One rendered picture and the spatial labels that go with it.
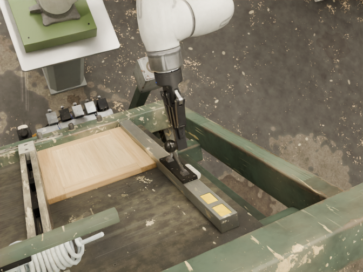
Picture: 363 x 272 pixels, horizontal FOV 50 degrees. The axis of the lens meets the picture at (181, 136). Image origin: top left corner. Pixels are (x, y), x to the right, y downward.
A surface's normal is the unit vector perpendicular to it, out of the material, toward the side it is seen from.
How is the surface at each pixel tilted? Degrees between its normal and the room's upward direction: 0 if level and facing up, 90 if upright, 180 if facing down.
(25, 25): 2
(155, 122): 32
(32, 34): 2
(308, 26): 0
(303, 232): 58
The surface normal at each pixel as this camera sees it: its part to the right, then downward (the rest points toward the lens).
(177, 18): 0.62, 0.14
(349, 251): 0.40, 0.28
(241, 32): 0.25, -0.25
